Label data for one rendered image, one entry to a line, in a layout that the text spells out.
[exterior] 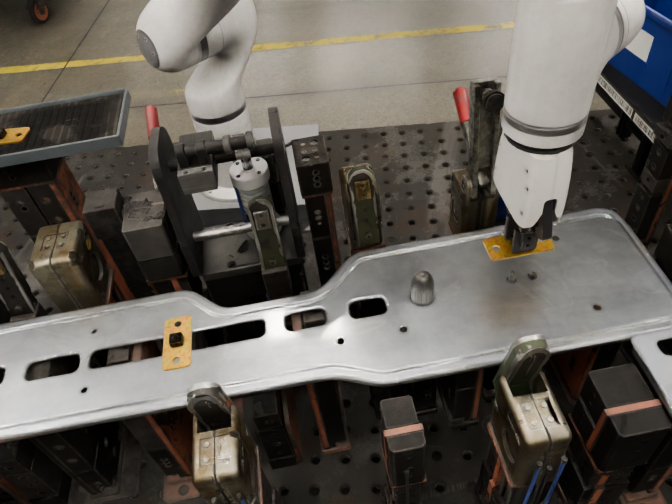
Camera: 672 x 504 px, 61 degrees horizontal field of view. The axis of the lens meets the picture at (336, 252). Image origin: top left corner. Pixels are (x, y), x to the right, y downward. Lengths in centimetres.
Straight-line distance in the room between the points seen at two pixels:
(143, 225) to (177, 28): 37
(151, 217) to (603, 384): 65
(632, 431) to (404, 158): 95
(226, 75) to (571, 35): 78
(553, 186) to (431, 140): 94
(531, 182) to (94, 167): 134
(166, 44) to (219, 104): 17
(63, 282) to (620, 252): 79
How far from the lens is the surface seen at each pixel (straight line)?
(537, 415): 67
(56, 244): 91
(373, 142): 157
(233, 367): 77
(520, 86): 60
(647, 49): 116
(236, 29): 116
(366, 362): 74
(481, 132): 83
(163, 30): 109
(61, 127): 100
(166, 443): 94
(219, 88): 120
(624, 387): 79
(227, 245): 96
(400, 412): 72
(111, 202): 91
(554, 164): 64
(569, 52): 57
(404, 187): 142
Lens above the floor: 163
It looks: 47 degrees down
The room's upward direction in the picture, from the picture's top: 9 degrees counter-clockwise
